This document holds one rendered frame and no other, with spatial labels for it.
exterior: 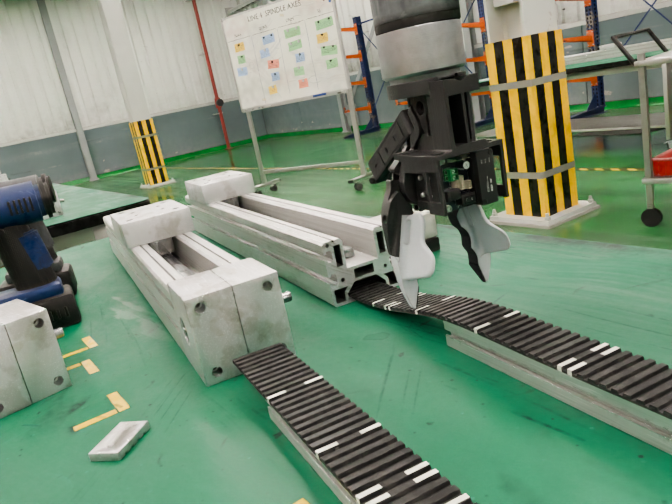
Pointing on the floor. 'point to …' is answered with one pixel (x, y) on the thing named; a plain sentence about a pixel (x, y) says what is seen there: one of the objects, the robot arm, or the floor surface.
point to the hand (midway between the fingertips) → (444, 283)
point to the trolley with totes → (661, 170)
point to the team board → (290, 65)
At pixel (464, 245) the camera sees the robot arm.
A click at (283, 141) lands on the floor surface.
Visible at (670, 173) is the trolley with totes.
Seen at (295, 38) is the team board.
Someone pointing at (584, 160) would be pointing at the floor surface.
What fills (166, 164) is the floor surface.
